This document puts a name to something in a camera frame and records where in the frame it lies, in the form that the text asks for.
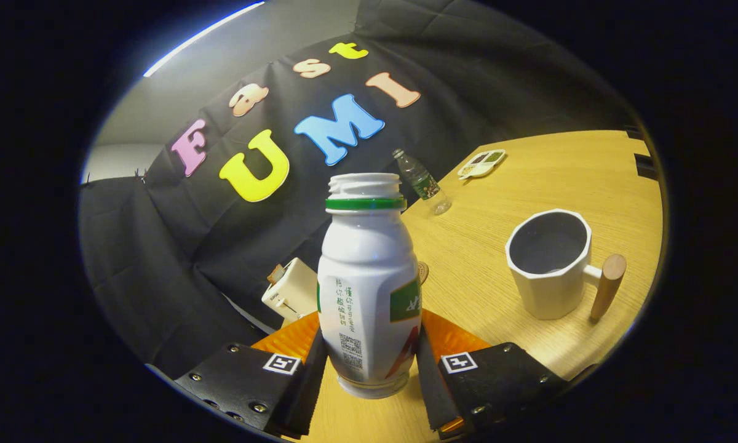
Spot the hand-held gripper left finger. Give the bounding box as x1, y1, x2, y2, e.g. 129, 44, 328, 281
175, 311, 328, 439

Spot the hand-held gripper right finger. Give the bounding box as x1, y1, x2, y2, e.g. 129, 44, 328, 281
416, 309, 569, 439

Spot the white juice bottle green ring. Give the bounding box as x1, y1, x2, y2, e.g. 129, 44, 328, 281
317, 173, 423, 399

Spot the white cup wooden handle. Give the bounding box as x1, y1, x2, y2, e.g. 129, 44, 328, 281
505, 209, 627, 323

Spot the clear plastic water bottle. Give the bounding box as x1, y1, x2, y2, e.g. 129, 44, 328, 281
392, 148, 453, 216

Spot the white toaster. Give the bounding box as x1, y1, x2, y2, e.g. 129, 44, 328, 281
261, 258, 319, 322

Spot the wooden table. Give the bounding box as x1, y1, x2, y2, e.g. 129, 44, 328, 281
283, 129, 664, 443

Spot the white compartment tray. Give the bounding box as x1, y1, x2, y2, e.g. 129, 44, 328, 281
457, 149, 507, 181

